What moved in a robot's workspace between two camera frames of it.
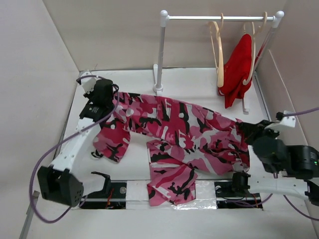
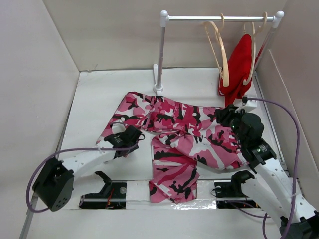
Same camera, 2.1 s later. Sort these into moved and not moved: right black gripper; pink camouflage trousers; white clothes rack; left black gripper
Moved: right black gripper; left black gripper
Not moved: pink camouflage trousers; white clothes rack
